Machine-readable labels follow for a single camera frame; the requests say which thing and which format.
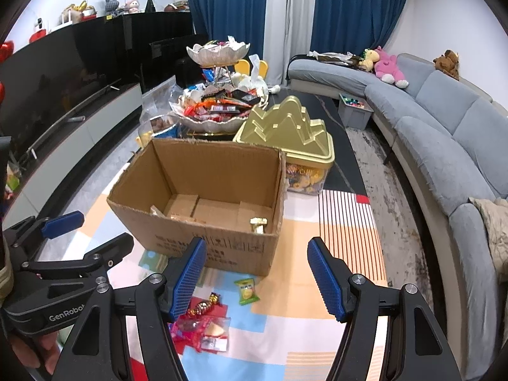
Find clear jar of nuts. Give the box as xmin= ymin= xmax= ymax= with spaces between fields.
xmin=139 ymin=113 xmax=179 ymax=139

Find pile of assorted snacks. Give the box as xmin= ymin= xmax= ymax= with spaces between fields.
xmin=175 ymin=87 xmax=258 ymax=122

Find white robot toy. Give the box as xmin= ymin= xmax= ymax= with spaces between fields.
xmin=30 ymin=18 xmax=50 ymax=42

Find clear plastic bag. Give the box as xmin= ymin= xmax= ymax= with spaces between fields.
xmin=141 ymin=75 xmax=187 ymax=120

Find red gold candy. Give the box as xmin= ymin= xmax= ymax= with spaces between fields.
xmin=186 ymin=291 xmax=222 ymax=318

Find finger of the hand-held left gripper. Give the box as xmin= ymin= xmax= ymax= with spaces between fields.
xmin=3 ymin=211 xmax=85 ymax=249
xmin=18 ymin=233 xmax=134 ymax=280

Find brown plush toy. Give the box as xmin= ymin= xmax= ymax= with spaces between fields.
xmin=432 ymin=50 xmax=461 ymax=80

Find yellow plush toy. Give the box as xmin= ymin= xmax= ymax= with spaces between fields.
xmin=359 ymin=49 xmax=378 ymax=73

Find grey sheer curtain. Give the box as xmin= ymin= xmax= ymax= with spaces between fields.
xmin=268 ymin=0 xmax=318 ymax=88

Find black upright piano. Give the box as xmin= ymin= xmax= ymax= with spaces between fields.
xmin=107 ymin=11 xmax=207 ymax=92

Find brown cardboard box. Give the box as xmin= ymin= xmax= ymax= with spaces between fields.
xmin=106 ymin=137 xmax=287 ymax=277

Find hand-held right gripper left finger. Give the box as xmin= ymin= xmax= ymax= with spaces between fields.
xmin=51 ymin=236 xmax=208 ymax=381

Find gold lidded cookie tin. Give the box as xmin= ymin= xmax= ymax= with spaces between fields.
xmin=232 ymin=95 xmax=335 ymax=196

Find black curved television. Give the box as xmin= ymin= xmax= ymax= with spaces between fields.
xmin=0 ymin=28 xmax=128 ymax=155

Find white plastic bag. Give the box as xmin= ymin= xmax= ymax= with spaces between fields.
xmin=234 ymin=53 xmax=278 ymax=96

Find pink red snack packet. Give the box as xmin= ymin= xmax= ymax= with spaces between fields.
xmin=170 ymin=313 xmax=205 ymax=352

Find clear packet with yellow wedge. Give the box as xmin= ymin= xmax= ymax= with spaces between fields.
xmin=198 ymin=317 xmax=231 ymax=353

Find small green snack packet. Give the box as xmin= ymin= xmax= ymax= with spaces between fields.
xmin=233 ymin=278 xmax=260 ymax=306

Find large pink plush toy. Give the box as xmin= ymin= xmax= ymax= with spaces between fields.
xmin=373 ymin=45 xmax=409 ymax=89

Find white tiered snack stand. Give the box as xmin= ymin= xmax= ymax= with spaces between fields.
xmin=169 ymin=40 xmax=263 ymax=133

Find colourful checked tablecloth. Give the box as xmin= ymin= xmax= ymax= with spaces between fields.
xmin=40 ymin=190 xmax=390 ymax=381

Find grey television cabinet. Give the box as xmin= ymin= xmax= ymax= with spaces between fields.
xmin=0 ymin=81 xmax=144 ymax=223

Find clothes heap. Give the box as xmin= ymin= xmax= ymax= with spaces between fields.
xmin=307 ymin=50 xmax=362 ymax=66

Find person's left hand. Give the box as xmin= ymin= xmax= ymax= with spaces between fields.
xmin=8 ymin=331 xmax=62 ymax=376

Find gold foil balloon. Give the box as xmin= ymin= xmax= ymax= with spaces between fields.
xmin=65 ymin=1 xmax=96 ymax=14

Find colourful paper bags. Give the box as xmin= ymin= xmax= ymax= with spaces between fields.
xmin=4 ymin=163 xmax=22 ymax=199

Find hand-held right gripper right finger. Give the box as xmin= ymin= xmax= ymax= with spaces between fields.
xmin=307 ymin=236 xmax=463 ymax=381

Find blue curtain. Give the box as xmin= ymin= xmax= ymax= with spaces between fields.
xmin=179 ymin=0 xmax=274 ymax=68
xmin=310 ymin=0 xmax=413 ymax=56

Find grey patterned rug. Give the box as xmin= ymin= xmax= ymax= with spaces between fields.
xmin=345 ymin=127 xmax=437 ymax=286

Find grey storage bin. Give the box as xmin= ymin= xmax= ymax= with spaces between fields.
xmin=337 ymin=93 xmax=374 ymax=130

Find grey corner sofa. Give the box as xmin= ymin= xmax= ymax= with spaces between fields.
xmin=286 ymin=52 xmax=508 ymax=381

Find beige blanket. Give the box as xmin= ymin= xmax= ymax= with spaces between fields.
xmin=468 ymin=196 xmax=508 ymax=282

